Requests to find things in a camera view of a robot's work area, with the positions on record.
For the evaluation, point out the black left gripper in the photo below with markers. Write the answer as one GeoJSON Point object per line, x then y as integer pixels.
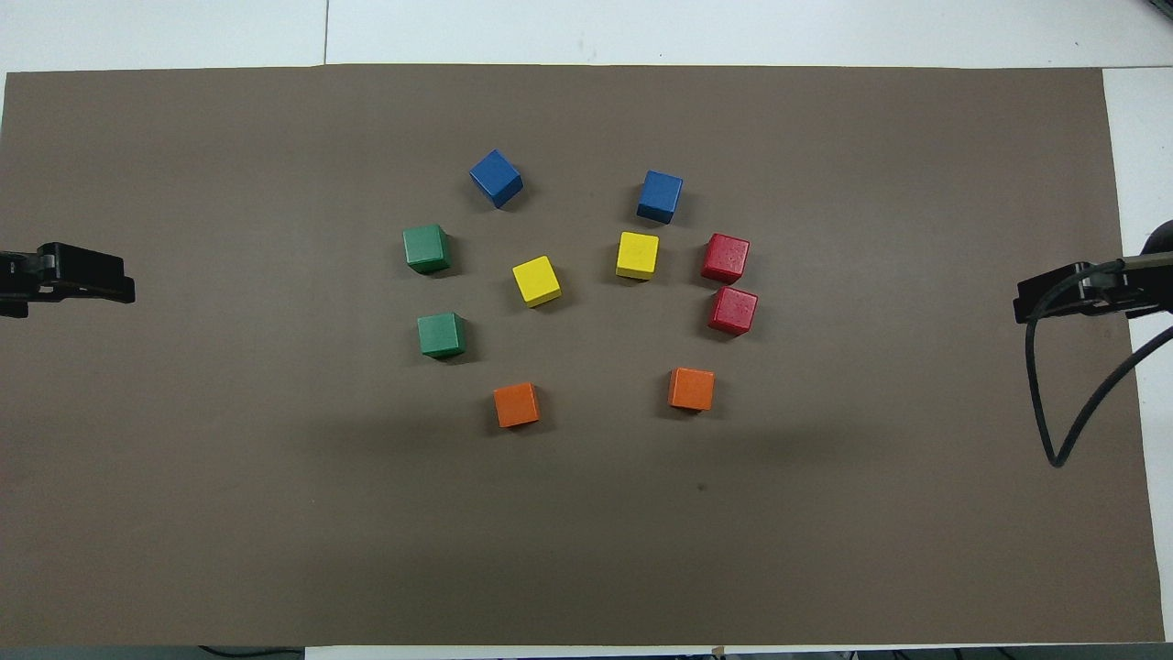
{"type": "Point", "coordinates": [11, 284]}

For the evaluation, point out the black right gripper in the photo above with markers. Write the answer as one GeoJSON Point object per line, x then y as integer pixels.
{"type": "Point", "coordinates": [1156, 291]}

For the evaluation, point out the green wooden cube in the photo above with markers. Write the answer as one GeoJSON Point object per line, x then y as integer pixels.
{"type": "Point", "coordinates": [441, 335]}
{"type": "Point", "coordinates": [426, 248]}

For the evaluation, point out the red wooden cube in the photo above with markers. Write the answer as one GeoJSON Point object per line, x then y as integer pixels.
{"type": "Point", "coordinates": [732, 310]}
{"type": "Point", "coordinates": [725, 257]}

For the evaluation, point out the brown paper table mat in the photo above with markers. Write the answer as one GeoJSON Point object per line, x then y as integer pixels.
{"type": "Point", "coordinates": [275, 504]}

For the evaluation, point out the orange wooden cube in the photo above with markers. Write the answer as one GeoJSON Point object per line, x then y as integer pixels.
{"type": "Point", "coordinates": [516, 403]}
{"type": "Point", "coordinates": [691, 389]}

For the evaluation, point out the blue wooden cube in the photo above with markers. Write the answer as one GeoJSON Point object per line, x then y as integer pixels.
{"type": "Point", "coordinates": [496, 176]}
{"type": "Point", "coordinates": [660, 194]}

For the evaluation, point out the yellow wooden cube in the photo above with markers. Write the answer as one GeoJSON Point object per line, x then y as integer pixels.
{"type": "Point", "coordinates": [536, 280]}
{"type": "Point", "coordinates": [638, 255]}

